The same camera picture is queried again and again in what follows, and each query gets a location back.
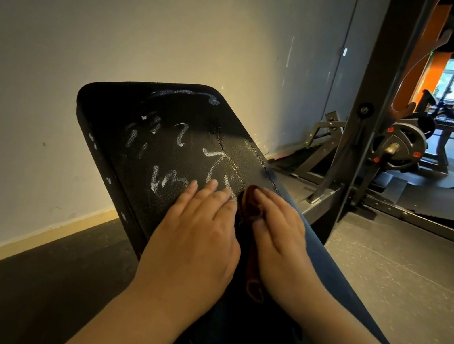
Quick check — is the person's blue jeans leg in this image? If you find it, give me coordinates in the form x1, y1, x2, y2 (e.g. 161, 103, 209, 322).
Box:
175, 165, 437, 344

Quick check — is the person's right hand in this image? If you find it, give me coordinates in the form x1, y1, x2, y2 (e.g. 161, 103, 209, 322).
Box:
234, 186, 338, 323

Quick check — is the person's left forearm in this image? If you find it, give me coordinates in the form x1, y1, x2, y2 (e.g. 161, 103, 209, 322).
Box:
57, 268, 207, 344

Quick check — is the grey metal machine frame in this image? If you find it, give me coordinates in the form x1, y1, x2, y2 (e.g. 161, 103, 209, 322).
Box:
291, 106, 352, 186

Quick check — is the brown cleaning cloth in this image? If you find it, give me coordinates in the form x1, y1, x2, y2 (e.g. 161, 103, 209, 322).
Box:
224, 183, 285, 305

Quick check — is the orange pillar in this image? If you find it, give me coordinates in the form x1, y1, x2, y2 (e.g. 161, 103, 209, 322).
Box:
391, 0, 454, 121

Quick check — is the metal rack base bar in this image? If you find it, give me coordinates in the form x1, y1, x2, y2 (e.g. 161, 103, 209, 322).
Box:
346, 191, 454, 247

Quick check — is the grey weight plate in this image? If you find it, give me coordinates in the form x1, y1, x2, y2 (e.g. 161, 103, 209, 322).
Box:
367, 117, 432, 177

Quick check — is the person's left hand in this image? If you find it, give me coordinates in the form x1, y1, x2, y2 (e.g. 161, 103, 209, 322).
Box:
129, 168, 253, 320

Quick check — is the dark metal rack upright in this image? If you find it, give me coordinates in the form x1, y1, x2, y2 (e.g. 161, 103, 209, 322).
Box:
297, 0, 443, 258

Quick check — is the black padded bench pad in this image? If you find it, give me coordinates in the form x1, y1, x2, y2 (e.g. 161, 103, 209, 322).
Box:
51, 64, 312, 285

